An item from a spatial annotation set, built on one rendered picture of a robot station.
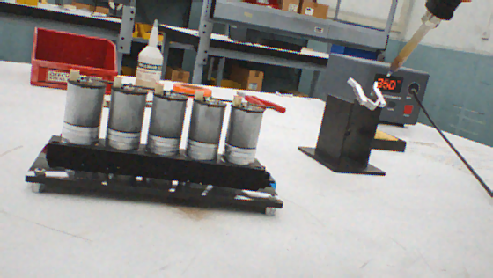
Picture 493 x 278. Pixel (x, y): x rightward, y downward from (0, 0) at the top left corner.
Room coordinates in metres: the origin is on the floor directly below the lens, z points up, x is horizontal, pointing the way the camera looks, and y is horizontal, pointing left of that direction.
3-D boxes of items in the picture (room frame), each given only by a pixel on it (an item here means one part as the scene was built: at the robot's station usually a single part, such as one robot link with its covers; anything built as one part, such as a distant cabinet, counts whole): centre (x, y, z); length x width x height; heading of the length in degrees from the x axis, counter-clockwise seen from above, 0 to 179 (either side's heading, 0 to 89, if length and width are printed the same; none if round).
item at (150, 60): (0.73, 0.15, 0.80); 0.03 x 0.03 x 0.10
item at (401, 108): (0.91, -0.20, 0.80); 0.15 x 0.12 x 0.10; 19
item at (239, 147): (0.37, 0.00, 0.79); 0.02 x 0.02 x 0.05
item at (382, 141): (0.66, -0.16, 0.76); 0.07 x 0.05 x 0.02; 25
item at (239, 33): (3.20, 0.13, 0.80); 0.15 x 0.12 x 0.10; 50
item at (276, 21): (3.24, -0.24, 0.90); 1.30 x 0.06 x 0.12; 120
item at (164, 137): (0.36, 0.06, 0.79); 0.02 x 0.02 x 0.05
